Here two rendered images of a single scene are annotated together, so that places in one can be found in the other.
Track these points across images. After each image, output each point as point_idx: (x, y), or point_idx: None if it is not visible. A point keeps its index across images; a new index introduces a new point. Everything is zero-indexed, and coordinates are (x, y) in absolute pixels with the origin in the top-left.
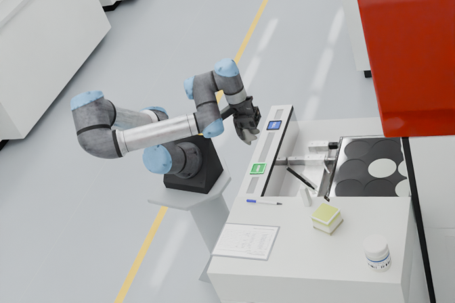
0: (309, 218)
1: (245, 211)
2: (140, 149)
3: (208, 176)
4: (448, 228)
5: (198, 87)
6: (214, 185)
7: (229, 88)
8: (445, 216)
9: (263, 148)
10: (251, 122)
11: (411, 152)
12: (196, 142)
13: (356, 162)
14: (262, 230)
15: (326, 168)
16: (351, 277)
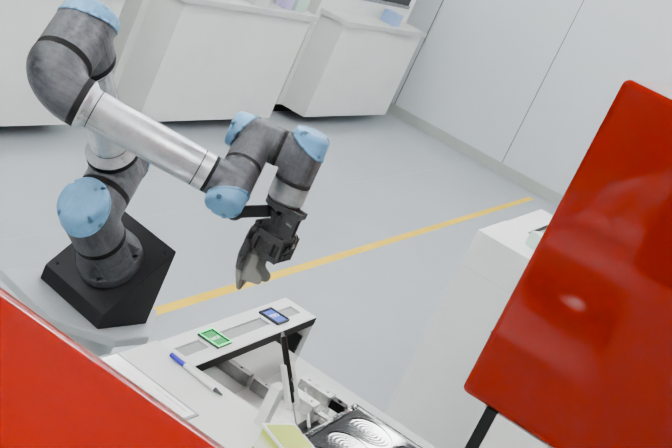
0: (251, 439)
1: (158, 363)
2: (104, 136)
3: (122, 306)
4: None
5: (254, 132)
6: (116, 328)
7: (292, 172)
8: None
9: (238, 326)
10: (275, 249)
11: (482, 441)
12: (146, 246)
13: (358, 445)
14: (167, 399)
15: (308, 419)
16: None
